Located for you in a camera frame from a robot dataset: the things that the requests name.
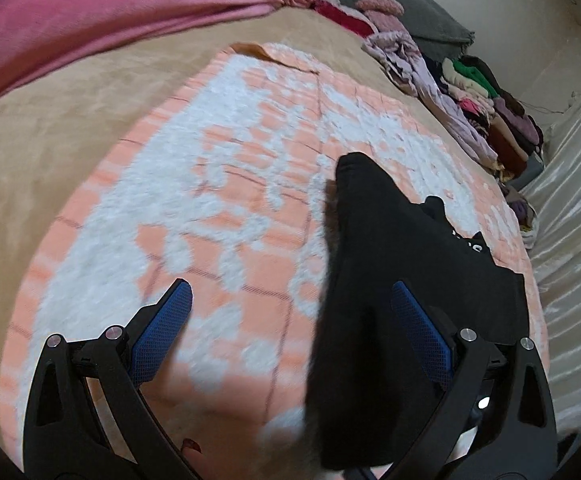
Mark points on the pink fuzzy garment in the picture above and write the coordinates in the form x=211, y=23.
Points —
x=383, y=7

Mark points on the red cloth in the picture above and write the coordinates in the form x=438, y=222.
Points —
x=340, y=17

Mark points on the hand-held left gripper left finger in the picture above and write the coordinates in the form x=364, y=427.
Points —
x=163, y=330

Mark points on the pile of mixed clothes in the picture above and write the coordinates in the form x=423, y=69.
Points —
x=505, y=130

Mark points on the beige bed sheet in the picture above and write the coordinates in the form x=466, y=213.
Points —
x=70, y=110

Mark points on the pink duvet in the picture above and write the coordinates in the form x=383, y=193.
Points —
x=95, y=10

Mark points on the white satin curtain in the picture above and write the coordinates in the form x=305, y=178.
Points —
x=575, y=235

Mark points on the lilac crumpled garment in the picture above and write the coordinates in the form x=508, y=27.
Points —
x=420, y=75

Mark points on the black sweater with orange patches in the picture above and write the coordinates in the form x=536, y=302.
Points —
x=370, y=285

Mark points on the green garment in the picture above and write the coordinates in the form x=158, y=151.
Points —
x=472, y=77

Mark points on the peach and white fluffy blanket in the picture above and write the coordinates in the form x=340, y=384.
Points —
x=170, y=185

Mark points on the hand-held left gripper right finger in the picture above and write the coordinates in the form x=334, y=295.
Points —
x=423, y=332

